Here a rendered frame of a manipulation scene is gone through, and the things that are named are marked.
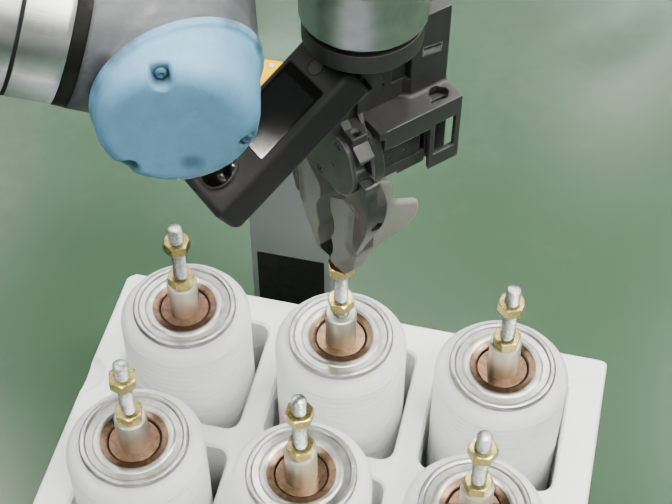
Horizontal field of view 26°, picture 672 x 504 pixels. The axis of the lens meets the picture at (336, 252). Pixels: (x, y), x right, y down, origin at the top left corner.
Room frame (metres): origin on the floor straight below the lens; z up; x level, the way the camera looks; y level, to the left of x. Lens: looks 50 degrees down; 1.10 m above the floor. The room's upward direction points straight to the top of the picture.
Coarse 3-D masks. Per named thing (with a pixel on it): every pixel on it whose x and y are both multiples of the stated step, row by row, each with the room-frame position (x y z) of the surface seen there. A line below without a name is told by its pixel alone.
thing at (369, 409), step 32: (288, 320) 0.64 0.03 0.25; (288, 352) 0.62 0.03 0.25; (288, 384) 0.60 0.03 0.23; (320, 384) 0.59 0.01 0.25; (352, 384) 0.59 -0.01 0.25; (384, 384) 0.59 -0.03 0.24; (320, 416) 0.58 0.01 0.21; (352, 416) 0.58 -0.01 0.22; (384, 416) 0.59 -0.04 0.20; (384, 448) 0.59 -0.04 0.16
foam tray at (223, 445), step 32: (128, 288) 0.73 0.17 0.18; (256, 320) 0.70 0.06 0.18; (96, 352) 0.67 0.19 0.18; (256, 352) 0.70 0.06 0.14; (416, 352) 0.67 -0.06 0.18; (96, 384) 0.64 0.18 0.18; (256, 384) 0.64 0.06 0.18; (416, 384) 0.64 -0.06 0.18; (576, 384) 0.64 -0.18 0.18; (256, 416) 0.61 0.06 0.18; (416, 416) 0.61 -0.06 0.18; (576, 416) 0.61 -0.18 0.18; (64, 448) 0.58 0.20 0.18; (224, 448) 0.58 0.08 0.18; (416, 448) 0.58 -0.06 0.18; (576, 448) 0.58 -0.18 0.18; (64, 480) 0.55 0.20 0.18; (224, 480) 0.55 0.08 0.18; (384, 480) 0.55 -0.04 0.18; (576, 480) 0.55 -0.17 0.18
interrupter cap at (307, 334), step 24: (312, 312) 0.65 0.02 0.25; (360, 312) 0.65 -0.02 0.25; (384, 312) 0.65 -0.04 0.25; (312, 336) 0.63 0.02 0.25; (360, 336) 0.63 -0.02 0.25; (384, 336) 0.63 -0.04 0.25; (312, 360) 0.61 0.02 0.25; (336, 360) 0.61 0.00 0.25; (360, 360) 0.61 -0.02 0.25; (384, 360) 0.61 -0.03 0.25
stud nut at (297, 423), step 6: (288, 408) 0.52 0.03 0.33; (312, 408) 0.52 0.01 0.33; (288, 414) 0.51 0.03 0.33; (306, 414) 0.51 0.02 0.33; (312, 414) 0.51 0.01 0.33; (288, 420) 0.51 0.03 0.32; (294, 420) 0.51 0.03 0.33; (300, 420) 0.51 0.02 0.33; (306, 420) 0.51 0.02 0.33; (294, 426) 0.50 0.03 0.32; (300, 426) 0.51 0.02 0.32; (306, 426) 0.51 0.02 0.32
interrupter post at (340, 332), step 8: (328, 312) 0.63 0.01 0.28; (352, 312) 0.63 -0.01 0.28; (328, 320) 0.62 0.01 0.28; (336, 320) 0.62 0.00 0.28; (344, 320) 0.62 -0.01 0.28; (352, 320) 0.62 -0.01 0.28; (328, 328) 0.62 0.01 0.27; (336, 328) 0.62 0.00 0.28; (344, 328) 0.62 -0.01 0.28; (352, 328) 0.62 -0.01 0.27; (328, 336) 0.62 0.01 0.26; (336, 336) 0.62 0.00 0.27; (344, 336) 0.62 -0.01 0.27; (352, 336) 0.62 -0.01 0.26; (336, 344) 0.62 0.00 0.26; (344, 344) 0.62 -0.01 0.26; (352, 344) 0.62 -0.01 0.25
